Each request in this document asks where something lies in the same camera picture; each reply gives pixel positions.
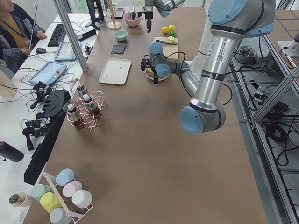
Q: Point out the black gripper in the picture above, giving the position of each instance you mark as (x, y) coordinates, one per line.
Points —
(148, 15)

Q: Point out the plain bread slice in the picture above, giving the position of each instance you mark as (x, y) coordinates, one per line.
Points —
(149, 72)

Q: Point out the white round plate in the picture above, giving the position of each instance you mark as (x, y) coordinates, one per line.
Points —
(159, 78)

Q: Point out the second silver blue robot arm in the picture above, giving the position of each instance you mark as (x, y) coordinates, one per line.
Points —
(230, 21)

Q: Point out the second robot arm gripper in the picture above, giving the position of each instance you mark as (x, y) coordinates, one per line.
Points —
(145, 63)

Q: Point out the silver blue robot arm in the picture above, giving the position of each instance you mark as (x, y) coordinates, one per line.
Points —
(162, 8)

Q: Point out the cream rabbit tray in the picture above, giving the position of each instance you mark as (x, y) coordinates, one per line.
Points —
(115, 71)

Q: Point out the wooden cutting board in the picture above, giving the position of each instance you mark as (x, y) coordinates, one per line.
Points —
(170, 51)

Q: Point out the half lemon slice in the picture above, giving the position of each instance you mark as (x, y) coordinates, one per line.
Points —
(171, 38)

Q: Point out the yellow lemon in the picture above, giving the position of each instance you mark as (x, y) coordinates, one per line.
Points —
(165, 30)
(171, 28)

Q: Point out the green lime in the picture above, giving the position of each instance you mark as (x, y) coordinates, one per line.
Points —
(173, 33)

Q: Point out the green bowl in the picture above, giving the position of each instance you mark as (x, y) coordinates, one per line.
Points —
(121, 35)

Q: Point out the grey folded cloth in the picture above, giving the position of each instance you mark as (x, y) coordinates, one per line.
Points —
(118, 49)

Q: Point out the metal scoop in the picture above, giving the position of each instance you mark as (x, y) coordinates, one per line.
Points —
(133, 14)

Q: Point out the pink bowl with ice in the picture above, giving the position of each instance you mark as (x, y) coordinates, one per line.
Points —
(131, 23)

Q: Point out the wooden mug stand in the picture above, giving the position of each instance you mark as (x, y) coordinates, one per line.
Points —
(114, 25)

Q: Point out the blue teach pendant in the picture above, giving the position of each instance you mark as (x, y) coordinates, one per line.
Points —
(49, 73)
(65, 53)

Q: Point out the black keyboard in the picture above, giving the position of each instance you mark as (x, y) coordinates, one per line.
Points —
(58, 36)

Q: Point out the tea bottle white cap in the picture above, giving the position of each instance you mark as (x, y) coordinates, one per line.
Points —
(73, 112)

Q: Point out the computer mouse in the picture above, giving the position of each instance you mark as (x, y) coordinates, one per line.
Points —
(40, 50)

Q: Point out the seated person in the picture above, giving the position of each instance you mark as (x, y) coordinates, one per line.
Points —
(18, 34)

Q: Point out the blue cup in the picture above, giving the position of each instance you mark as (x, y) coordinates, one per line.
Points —
(65, 176)

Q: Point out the pink cup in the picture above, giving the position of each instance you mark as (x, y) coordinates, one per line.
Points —
(70, 188)

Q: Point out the white cup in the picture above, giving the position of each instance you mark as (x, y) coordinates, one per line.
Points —
(82, 198)

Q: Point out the black water bottle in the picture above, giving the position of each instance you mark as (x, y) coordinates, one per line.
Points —
(9, 152)

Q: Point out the green cup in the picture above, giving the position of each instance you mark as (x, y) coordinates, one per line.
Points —
(39, 190)

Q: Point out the yellow cup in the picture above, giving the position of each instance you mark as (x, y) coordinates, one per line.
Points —
(49, 202)

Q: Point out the white cup rack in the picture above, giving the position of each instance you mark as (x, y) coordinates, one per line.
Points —
(71, 210)

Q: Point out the grey cup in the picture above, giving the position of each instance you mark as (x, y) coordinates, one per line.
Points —
(58, 216)

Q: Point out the paper cup with metal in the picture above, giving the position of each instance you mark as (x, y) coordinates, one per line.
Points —
(20, 199)

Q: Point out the copper wire bottle rack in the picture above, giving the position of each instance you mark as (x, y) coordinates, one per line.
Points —
(87, 119)

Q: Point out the aluminium frame post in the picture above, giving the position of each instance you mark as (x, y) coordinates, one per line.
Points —
(61, 10)

